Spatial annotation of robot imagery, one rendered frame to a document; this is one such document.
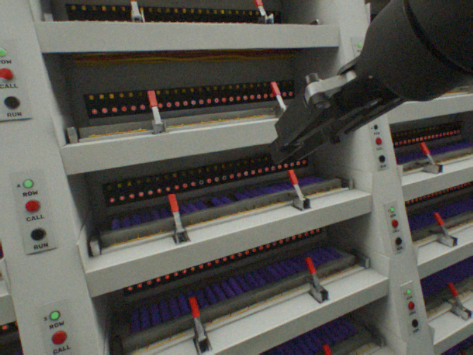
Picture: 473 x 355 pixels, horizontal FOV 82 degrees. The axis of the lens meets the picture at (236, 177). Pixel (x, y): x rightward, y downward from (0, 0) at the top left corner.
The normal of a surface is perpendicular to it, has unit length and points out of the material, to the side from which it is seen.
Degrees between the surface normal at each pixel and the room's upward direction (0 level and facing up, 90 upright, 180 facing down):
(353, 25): 90
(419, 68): 127
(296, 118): 91
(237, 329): 15
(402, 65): 119
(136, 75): 90
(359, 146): 90
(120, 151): 105
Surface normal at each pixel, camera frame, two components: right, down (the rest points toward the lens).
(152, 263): 0.38, 0.19
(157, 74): 0.34, -0.07
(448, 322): -0.10, -0.96
